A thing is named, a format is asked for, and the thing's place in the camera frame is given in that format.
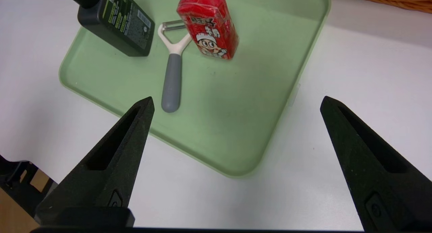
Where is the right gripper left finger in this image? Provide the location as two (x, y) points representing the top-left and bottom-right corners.
(34, 96), (156, 227)

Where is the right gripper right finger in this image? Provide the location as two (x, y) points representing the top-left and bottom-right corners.
(320, 96), (432, 232)

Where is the white peeler with grey handle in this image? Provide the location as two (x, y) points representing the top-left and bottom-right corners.
(158, 20), (193, 113)

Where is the black pump bottle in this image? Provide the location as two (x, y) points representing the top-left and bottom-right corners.
(61, 0), (156, 57)

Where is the light green plastic tray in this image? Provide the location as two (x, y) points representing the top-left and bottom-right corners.
(59, 0), (332, 178)

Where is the red cartoon milk carton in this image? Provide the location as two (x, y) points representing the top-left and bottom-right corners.
(177, 0), (240, 60)

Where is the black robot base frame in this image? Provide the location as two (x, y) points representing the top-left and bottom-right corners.
(0, 154), (56, 218)

